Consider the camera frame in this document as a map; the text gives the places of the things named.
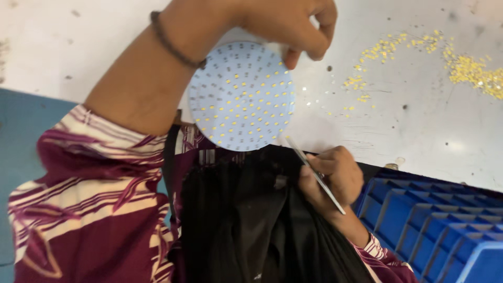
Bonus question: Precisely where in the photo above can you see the person's left hand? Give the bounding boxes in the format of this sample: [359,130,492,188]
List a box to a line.
[163,0,338,71]

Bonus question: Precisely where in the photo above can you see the person's right hand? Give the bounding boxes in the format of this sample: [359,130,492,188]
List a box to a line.
[297,145,365,216]

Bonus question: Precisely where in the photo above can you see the silver metal tweezers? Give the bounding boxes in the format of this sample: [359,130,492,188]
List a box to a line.
[285,135,347,216]

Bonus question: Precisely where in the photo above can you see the round white LED circuit board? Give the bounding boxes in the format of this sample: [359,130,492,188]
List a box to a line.
[187,41,296,152]

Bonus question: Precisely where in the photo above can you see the small silver metal piece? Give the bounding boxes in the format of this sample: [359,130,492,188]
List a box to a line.
[384,157,406,171]

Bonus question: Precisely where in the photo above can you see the black cloth scarf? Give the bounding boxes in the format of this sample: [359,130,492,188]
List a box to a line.
[163,125,379,283]

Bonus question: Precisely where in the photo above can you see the stack of blue plastic bins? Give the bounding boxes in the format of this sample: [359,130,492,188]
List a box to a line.
[353,167,503,283]

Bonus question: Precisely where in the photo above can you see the pile of yellow LED chips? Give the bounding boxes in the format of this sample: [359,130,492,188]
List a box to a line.
[325,29,503,119]

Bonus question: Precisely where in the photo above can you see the maroon cream striped garment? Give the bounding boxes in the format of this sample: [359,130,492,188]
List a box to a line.
[8,104,419,283]

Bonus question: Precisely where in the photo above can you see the dark beaded wrist bracelet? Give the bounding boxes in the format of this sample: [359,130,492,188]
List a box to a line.
[150,10,207,70]

